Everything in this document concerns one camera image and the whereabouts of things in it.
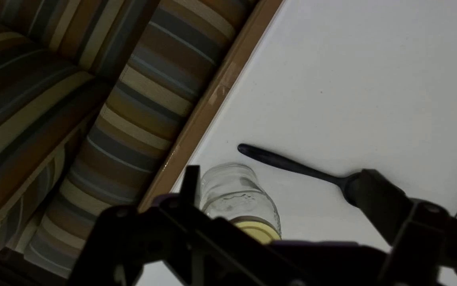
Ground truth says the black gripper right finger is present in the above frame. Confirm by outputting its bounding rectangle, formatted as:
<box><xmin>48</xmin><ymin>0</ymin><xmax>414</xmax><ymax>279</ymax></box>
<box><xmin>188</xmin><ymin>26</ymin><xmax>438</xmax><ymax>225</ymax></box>
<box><xmin>343</xmin><ymin>169</ymin><xmax>457</xmax><ymax>286</ymax></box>

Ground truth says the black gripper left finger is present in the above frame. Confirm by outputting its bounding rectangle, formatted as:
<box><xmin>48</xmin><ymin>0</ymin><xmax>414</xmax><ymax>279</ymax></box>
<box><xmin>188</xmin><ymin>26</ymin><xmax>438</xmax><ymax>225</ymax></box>
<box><xmin>67</xmin><ymin>164</ymin><xmax>273</xmax><ymax>286</ymax></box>

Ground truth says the clear glass jar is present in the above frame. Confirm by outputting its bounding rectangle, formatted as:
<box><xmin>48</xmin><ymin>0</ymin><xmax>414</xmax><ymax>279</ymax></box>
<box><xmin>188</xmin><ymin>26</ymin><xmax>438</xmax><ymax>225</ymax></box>
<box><xmin>199</xmin><ymin>163</ymin><xmax>284</xmax><ymax>247</ymax></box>

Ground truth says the yellow-green jar lid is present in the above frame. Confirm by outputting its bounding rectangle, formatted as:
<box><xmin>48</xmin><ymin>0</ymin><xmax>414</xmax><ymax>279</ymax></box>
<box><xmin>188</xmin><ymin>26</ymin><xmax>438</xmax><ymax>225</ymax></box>
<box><xmin>233</xmin><ymin>220</ymin><xmax>284</xmax><ymax>247</ymax></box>

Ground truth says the black plastic spoon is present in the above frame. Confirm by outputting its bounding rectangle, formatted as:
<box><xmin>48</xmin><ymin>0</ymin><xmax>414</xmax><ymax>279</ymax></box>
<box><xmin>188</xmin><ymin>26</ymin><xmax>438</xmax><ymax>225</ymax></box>
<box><xmin>236</xmin><ymin>142</ymin><xmax>359</xmax><ymax>199</ymax></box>

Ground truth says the striped fabric sofa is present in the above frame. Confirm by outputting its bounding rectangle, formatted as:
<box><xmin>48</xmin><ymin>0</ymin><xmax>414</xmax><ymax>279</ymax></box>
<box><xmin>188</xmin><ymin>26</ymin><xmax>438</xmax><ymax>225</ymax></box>
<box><xmin>0</xmin><ymin>0</ymin><xmax>261</xmax><ymax>286</ymax></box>

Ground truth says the white plastic table board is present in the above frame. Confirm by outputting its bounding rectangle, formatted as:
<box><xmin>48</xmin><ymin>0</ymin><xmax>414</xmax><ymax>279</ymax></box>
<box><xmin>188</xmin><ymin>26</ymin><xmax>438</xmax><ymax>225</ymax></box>
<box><xmin>142</xmin><ymin>0</ymin><xmax>457</xmax><ymax>286</ymax></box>

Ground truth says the striped sofa cushion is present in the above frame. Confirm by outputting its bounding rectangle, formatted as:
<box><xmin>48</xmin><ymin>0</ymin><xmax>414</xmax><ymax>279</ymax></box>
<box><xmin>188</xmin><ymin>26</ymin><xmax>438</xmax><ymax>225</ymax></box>
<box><xmin>0</xmin><ymin>0</ymin><xmax>161</xmax><ymax>82</ymax></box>

